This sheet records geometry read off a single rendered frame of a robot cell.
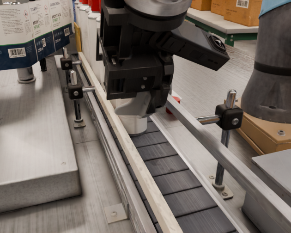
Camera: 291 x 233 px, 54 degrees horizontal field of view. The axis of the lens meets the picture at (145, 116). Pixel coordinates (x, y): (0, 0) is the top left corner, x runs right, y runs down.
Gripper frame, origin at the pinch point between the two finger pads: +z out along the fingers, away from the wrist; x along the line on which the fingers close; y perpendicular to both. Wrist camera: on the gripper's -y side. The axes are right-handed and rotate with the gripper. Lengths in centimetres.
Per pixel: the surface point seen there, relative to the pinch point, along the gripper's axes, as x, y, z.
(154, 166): 9.3, 0.8, 1.0
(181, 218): 18.1, 1.2, -3.9
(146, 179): 13.0, 4.3, -5.1
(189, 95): -16.5, -21.4, 21.2
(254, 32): -101, -122, 77
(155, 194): 15.5, 4.1, -6.5
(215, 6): -168, -134, 104
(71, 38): -51, 5, 29
